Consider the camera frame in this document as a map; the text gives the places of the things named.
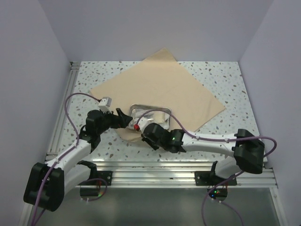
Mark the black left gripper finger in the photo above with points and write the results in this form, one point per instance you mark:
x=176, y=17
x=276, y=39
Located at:
x=119, y=124
x=122, y=116

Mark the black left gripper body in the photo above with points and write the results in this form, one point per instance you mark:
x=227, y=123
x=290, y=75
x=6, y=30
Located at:
x=106, y=119

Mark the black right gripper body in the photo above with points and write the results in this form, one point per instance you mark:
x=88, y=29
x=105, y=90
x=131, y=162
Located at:
x=154, y=146

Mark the steel instrument tray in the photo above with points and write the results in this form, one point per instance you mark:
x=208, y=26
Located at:
x=146, y=111

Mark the beige cloth mat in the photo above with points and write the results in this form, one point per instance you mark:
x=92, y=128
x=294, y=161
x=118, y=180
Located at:
x=160, y=80

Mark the bagged gauze pad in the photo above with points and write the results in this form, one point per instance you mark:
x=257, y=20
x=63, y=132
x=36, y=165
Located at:
x=160, y=117

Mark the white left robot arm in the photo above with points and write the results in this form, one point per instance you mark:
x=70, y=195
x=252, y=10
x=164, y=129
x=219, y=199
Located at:
x=49, y=182

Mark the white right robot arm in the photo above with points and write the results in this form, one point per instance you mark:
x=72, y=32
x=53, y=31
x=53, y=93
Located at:
x=243, y=151

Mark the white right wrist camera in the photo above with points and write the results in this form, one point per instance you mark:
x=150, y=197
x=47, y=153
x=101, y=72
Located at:
x=140, y=125

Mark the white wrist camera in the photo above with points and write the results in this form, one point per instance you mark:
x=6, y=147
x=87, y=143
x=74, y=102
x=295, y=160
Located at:
x=140, y=125
x=104, y=104

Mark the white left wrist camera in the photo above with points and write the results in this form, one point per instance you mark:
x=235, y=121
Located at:
x=104, y=104

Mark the aluminium rail frame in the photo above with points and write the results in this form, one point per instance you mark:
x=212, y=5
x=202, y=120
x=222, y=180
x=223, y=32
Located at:
x=135, y=164

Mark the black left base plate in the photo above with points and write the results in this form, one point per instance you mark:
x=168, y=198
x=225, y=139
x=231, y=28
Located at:
x=105, y=175

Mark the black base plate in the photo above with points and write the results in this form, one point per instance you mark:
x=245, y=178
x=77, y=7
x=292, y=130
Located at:
x=105, y=175
x=206, y=178

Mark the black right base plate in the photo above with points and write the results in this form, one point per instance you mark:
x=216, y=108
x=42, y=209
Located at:
x=206, y=178

